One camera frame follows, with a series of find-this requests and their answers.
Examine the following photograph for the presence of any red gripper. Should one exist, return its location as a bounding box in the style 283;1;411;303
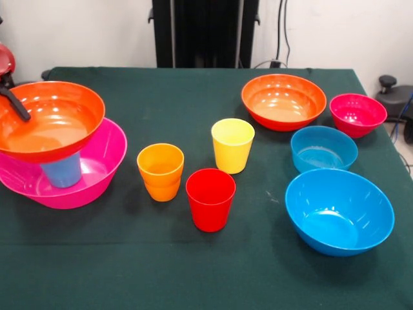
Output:
0;43;32;123

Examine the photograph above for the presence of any orange-red bowl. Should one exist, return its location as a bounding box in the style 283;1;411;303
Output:
0;80;106;164
241;74;328;132

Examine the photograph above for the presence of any blue cup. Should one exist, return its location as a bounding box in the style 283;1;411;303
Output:
40;152;82;189

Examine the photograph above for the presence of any yellow cup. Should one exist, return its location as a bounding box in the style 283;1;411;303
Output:
211;118;256;175

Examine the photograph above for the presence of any large pink bowl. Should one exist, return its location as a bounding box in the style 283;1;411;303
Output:
0;118;128;210

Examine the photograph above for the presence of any orange cup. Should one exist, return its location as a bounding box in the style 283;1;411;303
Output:
144;177;182;203
136;143;185;188

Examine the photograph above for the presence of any red cup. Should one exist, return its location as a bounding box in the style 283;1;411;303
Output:
185;168;237;233

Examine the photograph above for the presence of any dark green tablecloth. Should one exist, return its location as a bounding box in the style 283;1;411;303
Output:
0;67;413;310

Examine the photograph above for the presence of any small blue bowl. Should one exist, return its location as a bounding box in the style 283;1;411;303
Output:
290;125;359;174

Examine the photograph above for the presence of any small magenta bowl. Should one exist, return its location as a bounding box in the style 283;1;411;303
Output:
329;93;388;140

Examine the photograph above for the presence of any large blue bowl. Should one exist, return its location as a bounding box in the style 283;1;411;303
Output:
285;168;396;258

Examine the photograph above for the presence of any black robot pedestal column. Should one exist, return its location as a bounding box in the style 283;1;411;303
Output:
151;0;261;68

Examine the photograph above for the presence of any black cable with adapter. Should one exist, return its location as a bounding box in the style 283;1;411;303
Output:
254;0;293;69

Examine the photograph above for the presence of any blue cable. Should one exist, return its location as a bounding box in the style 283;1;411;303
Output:
389;92;413;145

